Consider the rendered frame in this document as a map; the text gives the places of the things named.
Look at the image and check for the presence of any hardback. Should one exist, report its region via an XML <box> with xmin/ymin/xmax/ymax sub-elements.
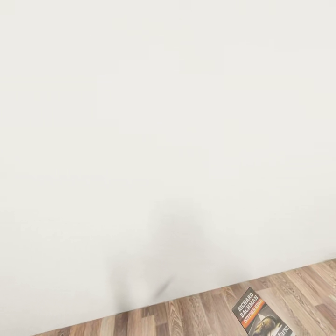
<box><xmin>232</xmin><ymin>287</ymin><xmax>297</xmax><ymax>336</ymax></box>

